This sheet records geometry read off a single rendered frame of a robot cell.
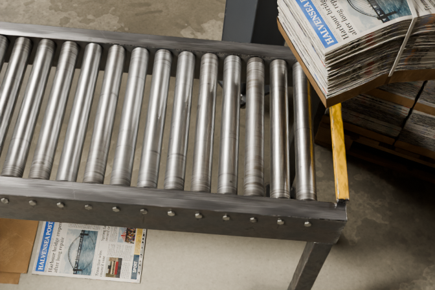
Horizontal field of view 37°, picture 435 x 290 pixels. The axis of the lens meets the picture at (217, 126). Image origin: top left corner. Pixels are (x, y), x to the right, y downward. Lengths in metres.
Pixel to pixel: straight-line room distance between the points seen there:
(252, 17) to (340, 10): 0.99
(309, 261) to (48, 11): 1.84
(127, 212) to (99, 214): 0.07
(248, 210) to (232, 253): 0.84
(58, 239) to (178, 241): 0.42
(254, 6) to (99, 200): 1.11
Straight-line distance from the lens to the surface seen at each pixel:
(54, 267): 2.36
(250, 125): 1.68
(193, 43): 1.84
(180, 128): 1.65
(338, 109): 1.73
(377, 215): 2.56
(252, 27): 2.45
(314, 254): 1.72
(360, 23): 1.45
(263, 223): 1.57
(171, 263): 2.34
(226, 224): 1.58
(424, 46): 1.59
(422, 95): 2.35
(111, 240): 2.38
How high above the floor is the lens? 2.13
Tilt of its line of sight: 54 degrees down
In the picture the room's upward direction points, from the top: 7 degrees clockwise
